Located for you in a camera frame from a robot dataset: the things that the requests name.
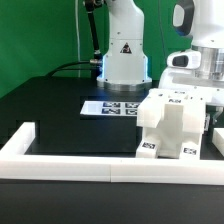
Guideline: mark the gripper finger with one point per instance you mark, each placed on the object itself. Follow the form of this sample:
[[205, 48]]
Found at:
[[216, 115]]

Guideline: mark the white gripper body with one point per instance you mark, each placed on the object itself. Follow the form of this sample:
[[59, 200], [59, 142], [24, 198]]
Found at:
[[185, 80]]

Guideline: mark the white chair back part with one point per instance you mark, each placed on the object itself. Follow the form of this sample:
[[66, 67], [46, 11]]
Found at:
[[162, 104]]

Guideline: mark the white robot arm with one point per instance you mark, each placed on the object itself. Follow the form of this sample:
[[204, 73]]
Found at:
[[198, 68]]

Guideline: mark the white marker sheet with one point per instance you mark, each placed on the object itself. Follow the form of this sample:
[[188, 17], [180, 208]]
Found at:
[[109, 108]]

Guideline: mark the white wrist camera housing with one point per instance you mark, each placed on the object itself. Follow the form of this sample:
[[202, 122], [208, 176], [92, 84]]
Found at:
[[187, 59]]

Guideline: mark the white U-shaped obstacle frame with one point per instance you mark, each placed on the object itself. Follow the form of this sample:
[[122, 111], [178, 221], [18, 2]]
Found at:
[[15, 163]]

